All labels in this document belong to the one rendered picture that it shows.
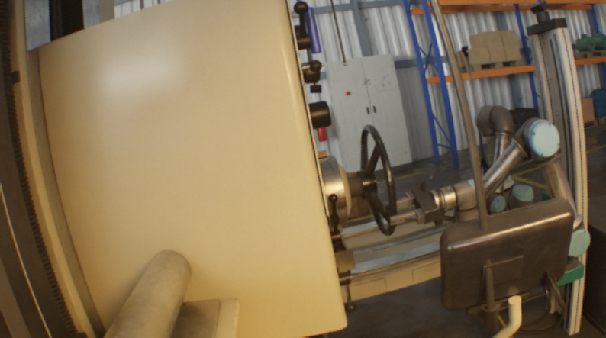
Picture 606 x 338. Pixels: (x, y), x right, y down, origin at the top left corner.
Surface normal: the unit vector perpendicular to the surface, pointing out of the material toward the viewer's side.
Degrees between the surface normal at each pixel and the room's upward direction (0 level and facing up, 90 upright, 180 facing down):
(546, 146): 83
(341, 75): 90
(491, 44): 90
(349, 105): 90
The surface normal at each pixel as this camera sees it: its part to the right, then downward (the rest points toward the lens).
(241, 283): 0.11, 0.09
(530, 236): -0.07, 0.45
